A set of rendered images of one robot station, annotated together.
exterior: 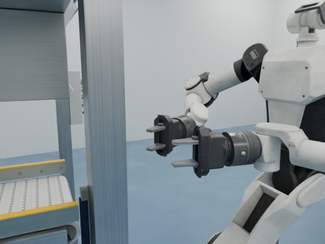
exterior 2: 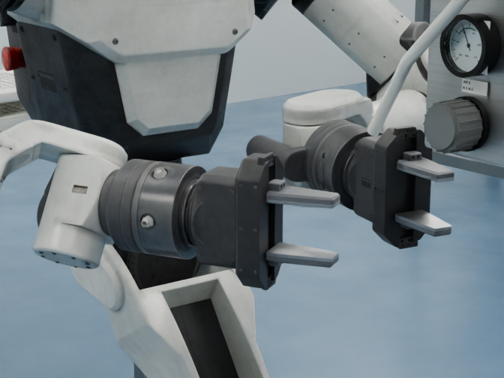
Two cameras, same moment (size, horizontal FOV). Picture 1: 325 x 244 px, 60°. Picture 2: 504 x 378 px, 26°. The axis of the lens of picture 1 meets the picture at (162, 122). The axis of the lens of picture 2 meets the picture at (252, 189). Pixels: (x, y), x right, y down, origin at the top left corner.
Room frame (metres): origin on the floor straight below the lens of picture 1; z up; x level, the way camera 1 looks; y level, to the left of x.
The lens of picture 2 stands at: (1.02, 0.92, 1.26)
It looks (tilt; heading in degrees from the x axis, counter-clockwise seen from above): 15 degrees down; 259
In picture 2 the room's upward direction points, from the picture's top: straight up
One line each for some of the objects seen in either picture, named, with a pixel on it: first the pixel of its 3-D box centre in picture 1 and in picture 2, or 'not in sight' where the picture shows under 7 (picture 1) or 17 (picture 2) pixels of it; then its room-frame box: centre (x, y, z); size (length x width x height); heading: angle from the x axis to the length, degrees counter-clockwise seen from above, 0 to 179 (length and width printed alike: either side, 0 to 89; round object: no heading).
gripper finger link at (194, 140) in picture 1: (184, 140); (427, 166); (0.66, -0.05, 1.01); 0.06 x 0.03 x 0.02; 105
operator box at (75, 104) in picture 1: (73, 96); not in sight; (1.44, 0.45, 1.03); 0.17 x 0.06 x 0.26; 24
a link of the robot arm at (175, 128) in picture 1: (171, 132); (210, 215); (0.87, -0.03, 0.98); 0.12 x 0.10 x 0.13; 145
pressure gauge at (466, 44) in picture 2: not in sight; (469, 45); (0.77, 0.31, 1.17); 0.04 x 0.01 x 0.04; 114
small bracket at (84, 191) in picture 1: (84, 192); not in sight; (0.48, 0.14, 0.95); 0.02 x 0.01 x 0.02; 24
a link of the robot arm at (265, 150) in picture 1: (256, 148); (312, 161); (0.72, -0.25, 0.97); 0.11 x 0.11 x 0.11; 15
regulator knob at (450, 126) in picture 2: not in sight; (454, 116); (0.78, 0.31, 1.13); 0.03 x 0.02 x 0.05; 114
